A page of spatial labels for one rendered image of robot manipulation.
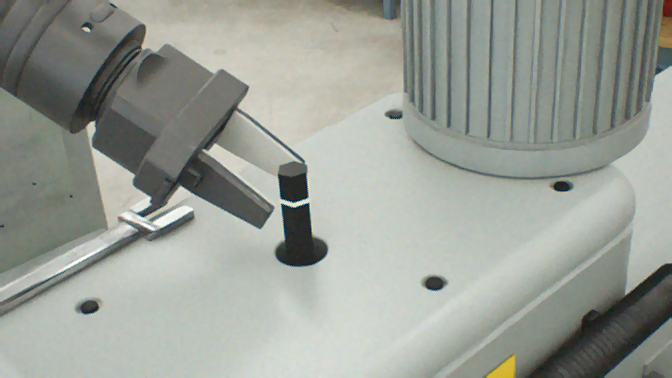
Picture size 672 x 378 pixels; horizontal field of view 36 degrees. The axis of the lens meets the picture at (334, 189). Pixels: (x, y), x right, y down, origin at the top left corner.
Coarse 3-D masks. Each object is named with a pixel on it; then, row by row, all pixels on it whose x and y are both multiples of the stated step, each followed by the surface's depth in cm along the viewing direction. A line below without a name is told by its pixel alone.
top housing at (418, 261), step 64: (384, 128) 85; (320, 192) 78; (384, 192) 77; (448, 192) 77; (512, 192) 76; (576, 192) 76; (128, 256) 72; (192, 256) 72; (256, 256) 71; (320, 256) 74; (384, 256) 71; (448, 256) 70; (512, 256) 70; (576, 256) 73; (0, 320) 67; (64, 320) 67; (128, 320) 66; (192, 320) 66; (256, 320) 66; (320, 320) 65; (384, 320) 65; (448, 320) 65; (512, 320) 70; (576, 320) 76
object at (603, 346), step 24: (648, 288) 79; (624, 312) 77; (648, 312) 77; (576, 336) 76; (600, 336) 75; (624, 336) 76; (648, 336) 78; (552, 360) 73; (576, 360) 73; (600, 360) 74
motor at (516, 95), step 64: (448, 0) 73; (512, 0) 70; (576, 0) 70; (640, 0) 73; (448, 64) 76; (512, 64) 73; (576, 64) 73; (640, 64) 77; (448, 128) 79; (512, 128) 76; (576, 128) 75; (640, 128) 79
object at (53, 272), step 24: (120, 216) 75; (144, 216) 76; (168, 216) 75; (192, 216) 76; (96, 240) 73; (120, 240) 73; (48, 264) 71; (72, 264) 71; (0, 288) 69; (24, 288) 69; (48, 288) 70; (0, 312) 67
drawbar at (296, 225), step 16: (288, 176) 68; (304, 176) 68; (288, 192) 68; (304, 192) 68; (288, 208) 69; (304, 208) 69; (288, 224) 70; (304, 224) 70; (288, 240) 71; (304, 240) 70; (288, 256) 71; (304, 256) 71
